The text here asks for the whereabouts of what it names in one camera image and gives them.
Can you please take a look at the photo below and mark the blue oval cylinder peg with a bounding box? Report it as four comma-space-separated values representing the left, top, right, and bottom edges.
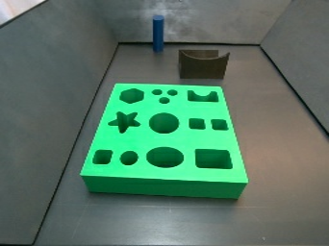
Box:
153, 15, 165, 52

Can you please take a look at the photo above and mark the green foam shape board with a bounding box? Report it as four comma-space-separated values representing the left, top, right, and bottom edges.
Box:
82, 84, 248, 199

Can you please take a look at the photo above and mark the black curved stand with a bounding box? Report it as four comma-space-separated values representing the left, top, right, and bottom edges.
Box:
179, 50, 230, 79

